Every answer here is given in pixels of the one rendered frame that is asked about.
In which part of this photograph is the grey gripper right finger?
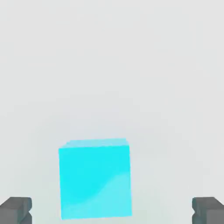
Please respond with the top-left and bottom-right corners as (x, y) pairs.
(192, 196), (224, 224)

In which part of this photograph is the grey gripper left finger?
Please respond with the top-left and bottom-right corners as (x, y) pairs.
(0, 196), (33, 224)

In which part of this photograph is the small cyan cube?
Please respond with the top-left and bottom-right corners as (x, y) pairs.
(58, 138), (133, 221)

